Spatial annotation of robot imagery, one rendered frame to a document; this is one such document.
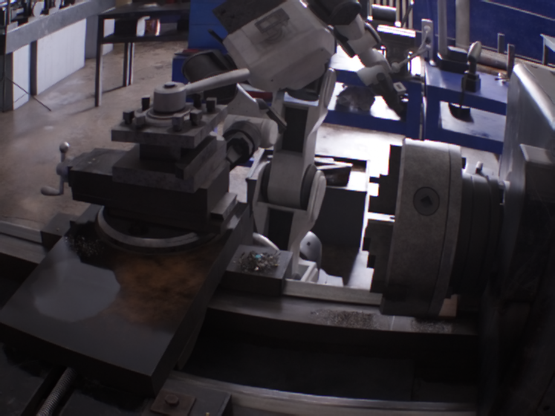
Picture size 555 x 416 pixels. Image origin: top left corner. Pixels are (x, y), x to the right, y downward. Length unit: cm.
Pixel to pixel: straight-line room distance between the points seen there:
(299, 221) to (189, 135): 105
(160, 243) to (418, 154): 50
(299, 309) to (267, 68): 76
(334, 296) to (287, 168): 93
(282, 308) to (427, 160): 46
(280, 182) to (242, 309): 97
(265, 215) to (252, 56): 59
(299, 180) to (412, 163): 127
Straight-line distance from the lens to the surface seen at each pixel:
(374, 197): 90
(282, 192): 209
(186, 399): 91
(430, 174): 82
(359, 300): 121
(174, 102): 113
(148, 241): 115
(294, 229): 209
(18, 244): 143
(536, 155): 69
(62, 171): 131
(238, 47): 177
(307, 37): 174
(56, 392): 94
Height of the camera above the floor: 151
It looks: 26 degrees down
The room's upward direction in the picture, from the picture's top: 2 degrees clockwise
